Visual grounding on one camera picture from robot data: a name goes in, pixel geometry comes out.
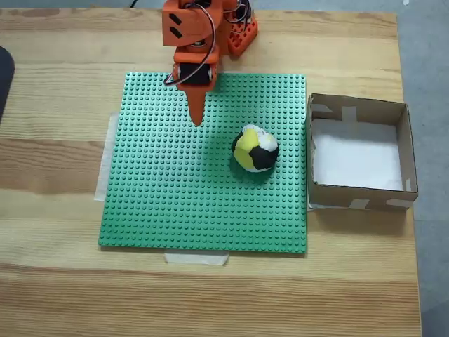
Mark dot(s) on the green studded baseplate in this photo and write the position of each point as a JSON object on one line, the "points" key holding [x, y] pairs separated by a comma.
{"points": [[175, 175]]}

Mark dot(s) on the black rounded object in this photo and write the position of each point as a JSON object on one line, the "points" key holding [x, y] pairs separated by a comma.
{"points": [[5, 84]]}

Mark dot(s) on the masking tape strip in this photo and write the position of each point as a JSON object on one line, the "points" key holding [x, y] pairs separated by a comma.
{"points": [[196, 259], [105, 158]]}

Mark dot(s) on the white paper box lining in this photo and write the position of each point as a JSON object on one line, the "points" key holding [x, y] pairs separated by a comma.
{"points": [[358, 158]]}

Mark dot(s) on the yellow black white fabric ball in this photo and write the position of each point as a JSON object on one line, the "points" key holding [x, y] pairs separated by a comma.
{"points": [[261, 158]]}

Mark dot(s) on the brown cardboard box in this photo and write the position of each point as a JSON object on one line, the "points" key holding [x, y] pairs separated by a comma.
{"points": [[408, 147]]}

